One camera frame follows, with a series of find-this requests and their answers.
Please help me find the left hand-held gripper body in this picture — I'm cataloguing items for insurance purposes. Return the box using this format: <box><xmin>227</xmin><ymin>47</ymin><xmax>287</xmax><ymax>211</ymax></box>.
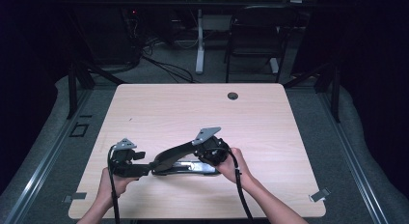
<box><xmin>109</xmin><ymin>137</ymin><xmax>139</xmax><ymax>179</ymax></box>

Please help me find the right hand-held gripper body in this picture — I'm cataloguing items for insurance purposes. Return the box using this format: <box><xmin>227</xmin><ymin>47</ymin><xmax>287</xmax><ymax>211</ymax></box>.
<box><xmin>191</xmin><ymin>126</ymin><xmax>232</xmax><ymax>168</ymax></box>

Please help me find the black stapler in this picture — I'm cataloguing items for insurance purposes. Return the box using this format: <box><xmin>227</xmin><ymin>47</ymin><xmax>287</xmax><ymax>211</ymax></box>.
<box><xmin>150</xmin><ymin>138</ymin><xmax>223</xmax><ymax>178</ymax></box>

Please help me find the person's left hand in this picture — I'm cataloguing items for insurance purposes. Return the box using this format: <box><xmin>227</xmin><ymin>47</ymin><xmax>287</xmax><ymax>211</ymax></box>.
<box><xmin>97</xmin><ymin>167</ymin><xmax>138</xmax><ymax>199</ymax></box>

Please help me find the person's right hand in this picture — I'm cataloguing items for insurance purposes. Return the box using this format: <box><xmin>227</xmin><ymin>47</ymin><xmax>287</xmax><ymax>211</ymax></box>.
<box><xmin>215</xmin><ymin>147</ymin><xmax>255</xmax><ymax>187</ymax></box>

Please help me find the grey tape strip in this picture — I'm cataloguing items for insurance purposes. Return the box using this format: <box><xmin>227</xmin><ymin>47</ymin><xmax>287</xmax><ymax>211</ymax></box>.
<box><xmin>308</xmin><ymin>186</ymin><xmax>332</xmax><ymax>203</ymax></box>
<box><xmin>62</xmin><ymin>191</ymin><xmax>88</xmax><ymax>204</ymax></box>

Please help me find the black metal stand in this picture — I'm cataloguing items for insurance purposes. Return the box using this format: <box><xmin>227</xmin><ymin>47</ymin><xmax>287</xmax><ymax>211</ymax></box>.
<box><xmin>283</xmin><ymin>61</ymin><xmax>341</xmax><ymax>124</ymax></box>
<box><xmin>66</xmin><ymin>61</ymin><xmax>95</xmax><ymax>121</ymax></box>

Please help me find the white desk leg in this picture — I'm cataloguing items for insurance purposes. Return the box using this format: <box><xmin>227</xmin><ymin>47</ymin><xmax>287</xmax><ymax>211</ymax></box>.
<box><xmin>269</xmin><ymin>56</ymin><xmax>280</xmax><ymax>74</ymax></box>
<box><xmin>195</xmin><ymin>9</ymin><xmax>205</xmax><ymax>75</ymax></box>

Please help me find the dark computer tower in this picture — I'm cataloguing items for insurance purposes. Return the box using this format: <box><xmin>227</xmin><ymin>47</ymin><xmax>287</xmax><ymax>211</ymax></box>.
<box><xmin>73</xmin><ymin>5</ymin><xmax>143</xmax><ymax>66</ymax></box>

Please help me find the black folding chair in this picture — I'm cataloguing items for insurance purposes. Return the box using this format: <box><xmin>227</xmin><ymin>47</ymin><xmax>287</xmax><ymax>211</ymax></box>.
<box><xmin>224</xmin><ymin>5</ymin><xmax>298</xmax><ymax>84</ymax></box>

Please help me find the left hand-held gripper cable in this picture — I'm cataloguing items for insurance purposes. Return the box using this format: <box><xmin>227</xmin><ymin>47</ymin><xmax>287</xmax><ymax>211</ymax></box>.
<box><xmin>106</xmin><ymin>146</ymin><xmax>122</xmax><ymax>224</ymax></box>

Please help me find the hand-held gripper cable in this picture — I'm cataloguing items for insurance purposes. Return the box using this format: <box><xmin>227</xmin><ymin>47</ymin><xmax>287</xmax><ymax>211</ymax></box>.
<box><xmin>205</xmin><ymin>146</ymin><xmax>255</xmax><ymax>224</ymax></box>
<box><xmin>106</xmin><ymin>146</ymin><xmax>122</xmax><ymax>224</ymax></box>

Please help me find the right hand-held gripper cable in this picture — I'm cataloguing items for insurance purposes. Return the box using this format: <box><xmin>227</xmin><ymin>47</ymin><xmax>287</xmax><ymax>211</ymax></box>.
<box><xmin>205</xmin><ymin>146</ymin><xmax>255</xmax><ymax>224</ymax></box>

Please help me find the aluminium floor rail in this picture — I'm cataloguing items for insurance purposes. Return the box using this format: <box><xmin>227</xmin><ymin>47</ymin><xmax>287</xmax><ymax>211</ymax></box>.
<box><xmin>317</xmin><ymin>88</ymin><xmax>390</xmax><ymax>224</ymax></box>
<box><xmin>3</xmin><ymin>88</ymin><xmax>95</xmax><ymax>224</ymax></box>

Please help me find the black floor cable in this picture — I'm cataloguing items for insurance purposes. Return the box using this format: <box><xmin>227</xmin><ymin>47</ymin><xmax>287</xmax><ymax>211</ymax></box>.
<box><xmin>141</xmin><ymin>54</ymin><xmax>197</xmax><ymax>84</ymax></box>

